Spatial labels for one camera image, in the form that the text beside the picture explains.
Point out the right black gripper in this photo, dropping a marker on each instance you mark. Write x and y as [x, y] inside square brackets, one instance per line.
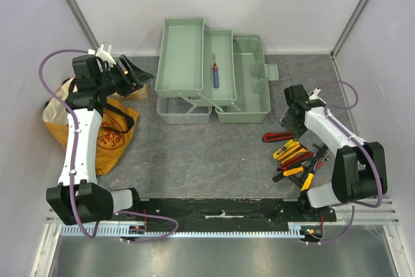
[292, 122]

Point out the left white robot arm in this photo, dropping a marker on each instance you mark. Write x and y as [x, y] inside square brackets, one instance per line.
[77, 198]

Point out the blue red screwdriver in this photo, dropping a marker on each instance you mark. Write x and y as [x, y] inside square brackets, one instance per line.
[215, 72]

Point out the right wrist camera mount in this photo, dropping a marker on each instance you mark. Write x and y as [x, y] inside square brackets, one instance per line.
[314, 96]

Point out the yellow canvas tote bag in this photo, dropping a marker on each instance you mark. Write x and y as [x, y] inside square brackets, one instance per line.
[115, 133]

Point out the blue slotted cable duct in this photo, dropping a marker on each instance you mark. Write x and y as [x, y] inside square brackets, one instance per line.
[131, 230]

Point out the red black wire stripper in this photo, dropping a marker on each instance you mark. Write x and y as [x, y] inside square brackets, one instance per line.
[319, 156]

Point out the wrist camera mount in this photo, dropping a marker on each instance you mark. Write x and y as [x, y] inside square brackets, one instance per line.
[314, 96]
[105, 50]

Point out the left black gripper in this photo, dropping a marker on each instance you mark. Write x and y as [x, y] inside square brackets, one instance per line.
[142, 76]

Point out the orange handled screwdriver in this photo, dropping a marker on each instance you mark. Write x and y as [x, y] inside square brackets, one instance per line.
[294, 171]

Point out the green clear-lid toolbox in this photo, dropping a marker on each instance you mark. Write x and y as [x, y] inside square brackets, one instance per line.
[184, 81]

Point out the yellow handled pliers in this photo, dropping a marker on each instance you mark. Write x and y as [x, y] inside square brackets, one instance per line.
[310, 174]

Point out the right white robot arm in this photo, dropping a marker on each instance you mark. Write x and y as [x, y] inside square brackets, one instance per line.
[359, 171]

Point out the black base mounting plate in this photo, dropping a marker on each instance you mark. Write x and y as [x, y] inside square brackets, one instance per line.
[280, 210]

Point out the red black utility knife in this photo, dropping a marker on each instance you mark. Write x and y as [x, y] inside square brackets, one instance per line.
[271, 137]

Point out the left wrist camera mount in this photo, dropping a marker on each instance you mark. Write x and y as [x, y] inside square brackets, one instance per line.
[105, 50]

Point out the red handled screwdriver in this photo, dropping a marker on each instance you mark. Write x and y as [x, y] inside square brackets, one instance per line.
[296, 161]

